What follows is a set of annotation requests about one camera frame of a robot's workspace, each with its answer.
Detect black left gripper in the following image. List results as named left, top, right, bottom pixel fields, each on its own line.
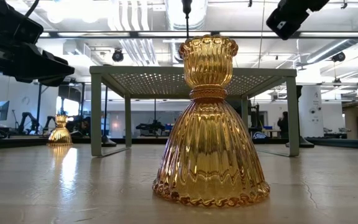
left=0, top=27, right=75, bottom=87

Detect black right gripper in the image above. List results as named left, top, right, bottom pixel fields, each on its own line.
left=290, top=0, right=331, bottom=14

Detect amber ribbed glass candle holder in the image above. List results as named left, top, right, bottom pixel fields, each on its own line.
left=152, top=34, right=271, bottom=208
left=47, top=113, right=73, bottom=146

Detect black hanging display panel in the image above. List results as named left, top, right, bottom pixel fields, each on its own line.
left=57, top=85, right=85, bottom=102

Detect pale green perforated metal shelf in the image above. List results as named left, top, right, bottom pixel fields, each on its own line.
left=89, top=65, right=300, bottom=158

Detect black ceiling spotlight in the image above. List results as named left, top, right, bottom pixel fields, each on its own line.
left=111, top=48, right=125, bottom=63
left=331, top=51, right=347, bottom=63

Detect black background robot station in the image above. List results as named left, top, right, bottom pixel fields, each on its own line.
left=135, top=120, right=167, bottom=136

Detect white round column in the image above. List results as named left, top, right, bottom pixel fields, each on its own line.
left=299, top=85, right=324, bottom=138

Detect person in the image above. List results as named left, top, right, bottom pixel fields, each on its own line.
left=277, top=111, right=290, bottom=139

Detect black tall candlestick holder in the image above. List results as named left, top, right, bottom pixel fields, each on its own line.
left=181, top=0, right=193, bottom=40

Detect large black screen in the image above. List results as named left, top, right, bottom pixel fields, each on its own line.
left=230, top=99, right=244, bottom=123

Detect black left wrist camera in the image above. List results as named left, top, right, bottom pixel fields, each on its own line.
left=12, top=15, right=45, bottom=45

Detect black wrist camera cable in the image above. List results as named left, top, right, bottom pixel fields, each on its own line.
left=23, top=0, right=40, bottom=18

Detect black overhead frame bar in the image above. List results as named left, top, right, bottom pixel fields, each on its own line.
left=39, top=30, right=358, bottom=40

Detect silver ceiling air duct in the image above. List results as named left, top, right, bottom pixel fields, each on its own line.
left=165, top=0, right=208, bottom=31

